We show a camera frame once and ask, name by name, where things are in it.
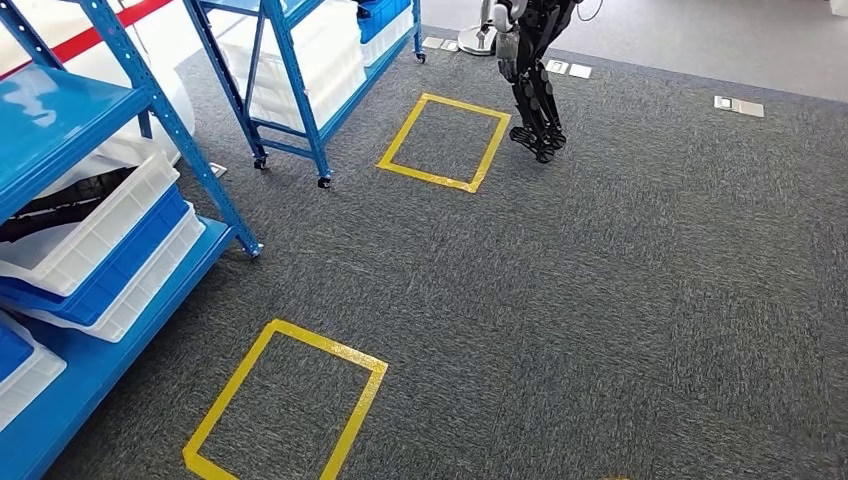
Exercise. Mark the blue steel shelf rack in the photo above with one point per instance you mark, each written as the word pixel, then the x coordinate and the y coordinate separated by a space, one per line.
pixel 66 119
pixel 298 86

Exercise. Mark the black plastic part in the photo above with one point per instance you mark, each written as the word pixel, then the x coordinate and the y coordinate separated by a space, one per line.
pixel 60 202

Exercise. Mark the yellow floor tape square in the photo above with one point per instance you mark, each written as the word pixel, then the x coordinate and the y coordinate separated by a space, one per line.
pixel 358 397
pixel 493 146

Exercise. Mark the translucent white crate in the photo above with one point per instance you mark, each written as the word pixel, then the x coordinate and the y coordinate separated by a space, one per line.
pixel 318 46
pixel 324 99

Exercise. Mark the black humanoid robot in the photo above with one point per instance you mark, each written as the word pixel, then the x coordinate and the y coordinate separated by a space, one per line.
pixel 536 86

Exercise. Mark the white round stand base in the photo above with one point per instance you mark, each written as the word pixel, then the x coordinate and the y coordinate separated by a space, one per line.
pixel 474 43

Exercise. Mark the wide floor socket plate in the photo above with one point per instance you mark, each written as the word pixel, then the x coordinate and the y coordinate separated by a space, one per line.
pixel 738 106

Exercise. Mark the red barrier belt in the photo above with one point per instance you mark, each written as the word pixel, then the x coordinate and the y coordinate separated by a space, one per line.
pixel 86 40

